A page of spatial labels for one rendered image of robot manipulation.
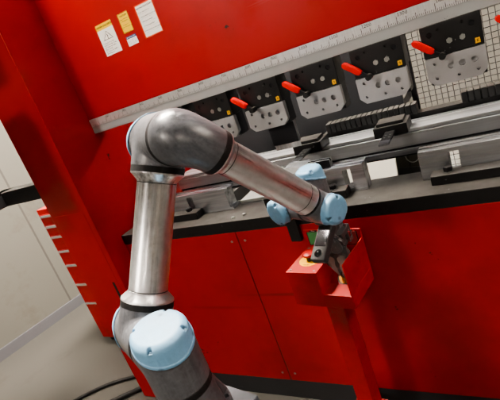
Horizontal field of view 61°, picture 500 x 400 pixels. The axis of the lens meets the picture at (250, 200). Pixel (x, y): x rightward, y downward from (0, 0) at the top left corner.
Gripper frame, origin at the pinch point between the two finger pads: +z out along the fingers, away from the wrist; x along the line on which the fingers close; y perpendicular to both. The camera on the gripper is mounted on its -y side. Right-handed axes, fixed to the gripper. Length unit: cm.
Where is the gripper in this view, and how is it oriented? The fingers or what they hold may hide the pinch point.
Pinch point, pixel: (342, 275)
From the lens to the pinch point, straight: 132.4
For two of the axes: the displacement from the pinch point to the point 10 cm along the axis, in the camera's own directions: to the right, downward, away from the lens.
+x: -7.8, 0.7, 6.2
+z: 3.7, 8.6, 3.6
